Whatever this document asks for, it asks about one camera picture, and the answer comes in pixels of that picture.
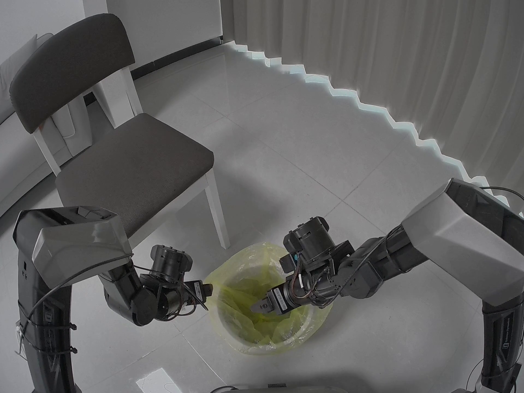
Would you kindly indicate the grey cushioned white chair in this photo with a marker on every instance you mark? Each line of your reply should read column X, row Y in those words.
column 135, row 170

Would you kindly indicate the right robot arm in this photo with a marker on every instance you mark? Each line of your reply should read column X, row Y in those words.
column 450, row 227

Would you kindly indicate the yellow plastic bag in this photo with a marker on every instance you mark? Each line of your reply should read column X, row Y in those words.
column 245, row 297

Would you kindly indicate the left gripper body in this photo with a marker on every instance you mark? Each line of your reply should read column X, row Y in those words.
column 195, row 297

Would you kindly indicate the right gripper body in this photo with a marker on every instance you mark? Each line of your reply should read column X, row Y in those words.
column 286, row 297

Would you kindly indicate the white curtain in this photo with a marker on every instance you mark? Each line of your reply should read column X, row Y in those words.
column 389, row 35

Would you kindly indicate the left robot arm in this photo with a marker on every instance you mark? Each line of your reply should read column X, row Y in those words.
column 69, row 244

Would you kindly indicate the white trash bin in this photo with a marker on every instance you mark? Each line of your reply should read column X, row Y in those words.
column 229, row 334

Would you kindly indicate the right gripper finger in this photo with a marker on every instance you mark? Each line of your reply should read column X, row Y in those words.
column 262, row 309
column 264, row 301

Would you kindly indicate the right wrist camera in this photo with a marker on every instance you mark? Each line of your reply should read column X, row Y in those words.
column 288, row 263

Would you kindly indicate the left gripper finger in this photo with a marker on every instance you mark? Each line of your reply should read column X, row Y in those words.
column 208, row 290

